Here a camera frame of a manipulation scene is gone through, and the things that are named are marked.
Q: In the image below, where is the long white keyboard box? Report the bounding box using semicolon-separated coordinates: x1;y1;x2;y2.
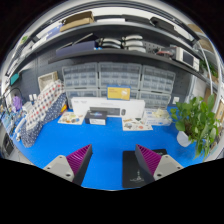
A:
70;96;147;119

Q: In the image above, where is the clear plastic package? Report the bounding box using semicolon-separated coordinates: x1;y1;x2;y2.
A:
143;108;174;127

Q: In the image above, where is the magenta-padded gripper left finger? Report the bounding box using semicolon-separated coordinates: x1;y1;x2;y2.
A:
43;143;94;186

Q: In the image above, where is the white wall crate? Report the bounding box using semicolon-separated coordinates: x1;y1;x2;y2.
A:
37;70;59;93

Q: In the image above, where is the small black box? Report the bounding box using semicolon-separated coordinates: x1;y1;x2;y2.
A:
83;109;109;126

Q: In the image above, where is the dark overhead shelf unit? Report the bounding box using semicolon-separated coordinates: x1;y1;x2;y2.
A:
6;9;218;84

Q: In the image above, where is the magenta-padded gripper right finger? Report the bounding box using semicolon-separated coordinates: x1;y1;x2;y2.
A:
134;143;184;185

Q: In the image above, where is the yellow card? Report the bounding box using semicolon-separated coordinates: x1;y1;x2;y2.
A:
106;85;132;101

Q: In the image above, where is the colourful picture sheet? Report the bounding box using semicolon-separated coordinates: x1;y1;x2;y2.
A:
121;117;154;132
57;111;86;126

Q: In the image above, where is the green potted plant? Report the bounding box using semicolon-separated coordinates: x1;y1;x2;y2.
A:
170;94;223;159

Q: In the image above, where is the purple cloth item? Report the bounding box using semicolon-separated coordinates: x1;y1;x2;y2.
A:
11;94;24;112

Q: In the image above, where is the grey plastic drawer cabinet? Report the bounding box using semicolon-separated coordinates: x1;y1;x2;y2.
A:
61;62;100;109
97;61;143;100
138;64;177;109

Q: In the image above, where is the dotted patterned fabric bag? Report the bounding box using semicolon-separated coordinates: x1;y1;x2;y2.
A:
19;79;68;148

